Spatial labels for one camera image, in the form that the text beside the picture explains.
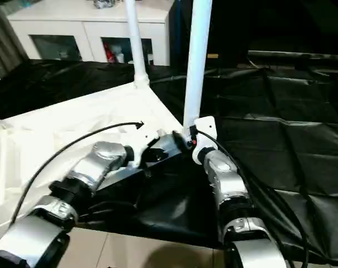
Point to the black mat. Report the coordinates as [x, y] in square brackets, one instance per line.
[283, 139]

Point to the white plastic table leg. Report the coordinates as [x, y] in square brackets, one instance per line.
[196, 69]
[136, 42]

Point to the white plastic table top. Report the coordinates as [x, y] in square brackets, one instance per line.
[59, 117]

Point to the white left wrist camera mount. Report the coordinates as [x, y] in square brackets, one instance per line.
[149, 139]

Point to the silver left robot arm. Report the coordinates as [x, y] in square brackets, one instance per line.
[101, 156]

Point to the dark ornament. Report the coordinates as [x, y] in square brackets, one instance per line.
[103, 3]

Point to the dark metal bar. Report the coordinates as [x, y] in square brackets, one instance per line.
[297, 54]

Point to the black cabinet with gold label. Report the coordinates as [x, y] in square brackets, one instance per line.
[227, 28]

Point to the grey brown curtain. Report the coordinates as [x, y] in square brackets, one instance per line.
[4, 42]

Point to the white sideboard cabinet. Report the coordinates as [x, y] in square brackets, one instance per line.
[59, 22]

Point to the red bottle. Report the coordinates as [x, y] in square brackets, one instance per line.
[110, 53]

